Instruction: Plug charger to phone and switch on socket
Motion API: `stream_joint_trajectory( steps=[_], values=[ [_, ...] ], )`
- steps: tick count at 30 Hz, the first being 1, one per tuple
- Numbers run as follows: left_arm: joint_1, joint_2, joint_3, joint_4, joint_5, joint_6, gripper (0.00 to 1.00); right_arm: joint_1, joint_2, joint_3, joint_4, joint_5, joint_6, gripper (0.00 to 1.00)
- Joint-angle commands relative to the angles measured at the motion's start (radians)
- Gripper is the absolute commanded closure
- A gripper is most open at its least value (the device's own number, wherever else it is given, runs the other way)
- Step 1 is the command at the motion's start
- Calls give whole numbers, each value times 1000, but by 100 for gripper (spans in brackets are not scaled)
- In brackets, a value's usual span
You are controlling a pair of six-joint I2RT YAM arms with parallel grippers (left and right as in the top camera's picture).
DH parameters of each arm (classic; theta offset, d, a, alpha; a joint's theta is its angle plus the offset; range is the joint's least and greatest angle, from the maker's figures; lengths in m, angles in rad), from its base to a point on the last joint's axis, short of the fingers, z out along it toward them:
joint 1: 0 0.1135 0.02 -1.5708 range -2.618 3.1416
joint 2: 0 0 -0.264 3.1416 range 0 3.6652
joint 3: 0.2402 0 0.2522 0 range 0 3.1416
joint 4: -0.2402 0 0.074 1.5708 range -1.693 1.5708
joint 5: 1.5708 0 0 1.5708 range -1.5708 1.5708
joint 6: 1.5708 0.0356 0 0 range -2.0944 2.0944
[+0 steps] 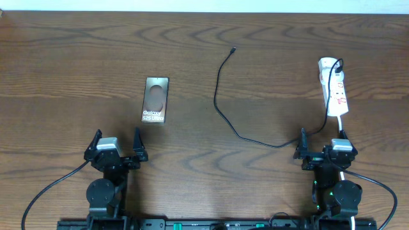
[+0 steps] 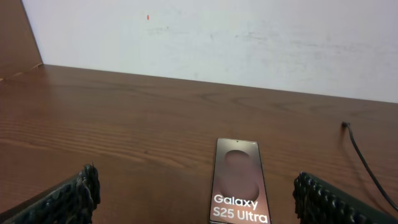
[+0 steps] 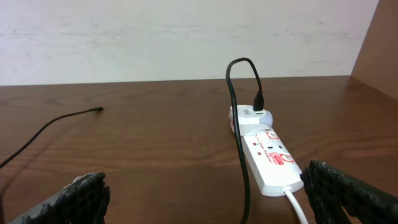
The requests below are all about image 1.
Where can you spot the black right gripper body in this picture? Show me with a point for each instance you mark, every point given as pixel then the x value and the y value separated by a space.
pixel 313 161

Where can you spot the Galaxy S25 Ultra smartphone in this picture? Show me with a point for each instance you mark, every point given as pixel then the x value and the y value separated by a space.
pixel 155 100

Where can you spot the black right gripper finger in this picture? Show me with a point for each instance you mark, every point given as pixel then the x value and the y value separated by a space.
pixel 302 144
pixel 344 134

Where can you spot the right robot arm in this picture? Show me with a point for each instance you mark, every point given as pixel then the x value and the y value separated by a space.
pixel 337 199

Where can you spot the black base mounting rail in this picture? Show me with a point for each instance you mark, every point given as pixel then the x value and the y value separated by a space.
pixel 161 224

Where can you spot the white USB charger plug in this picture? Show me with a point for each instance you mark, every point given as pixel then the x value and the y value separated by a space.
pixel 331 70

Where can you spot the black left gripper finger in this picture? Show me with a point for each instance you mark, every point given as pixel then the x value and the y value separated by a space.
pixel 94 142
pixel 138 146

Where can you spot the white power strip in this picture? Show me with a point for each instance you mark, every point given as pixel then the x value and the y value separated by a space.
pixel 335 98

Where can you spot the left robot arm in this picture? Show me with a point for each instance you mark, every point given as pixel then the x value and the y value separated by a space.
pixel 106 196

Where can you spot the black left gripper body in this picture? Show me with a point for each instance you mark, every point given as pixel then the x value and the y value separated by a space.
pixel 130 165

